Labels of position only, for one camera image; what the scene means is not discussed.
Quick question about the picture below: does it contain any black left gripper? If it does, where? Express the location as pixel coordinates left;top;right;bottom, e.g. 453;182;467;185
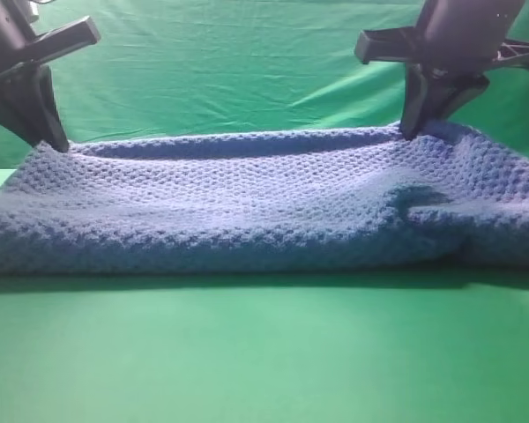
0;1;101;152

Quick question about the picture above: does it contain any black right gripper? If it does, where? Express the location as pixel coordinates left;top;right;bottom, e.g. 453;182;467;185
354;0;529;140

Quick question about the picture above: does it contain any blue waffle-weave towel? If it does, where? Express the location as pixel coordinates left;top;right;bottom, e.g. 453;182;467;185
0;122;529;274

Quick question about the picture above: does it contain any green backdrop cloth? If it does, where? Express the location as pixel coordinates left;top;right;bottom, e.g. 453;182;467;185
0;0;529;172

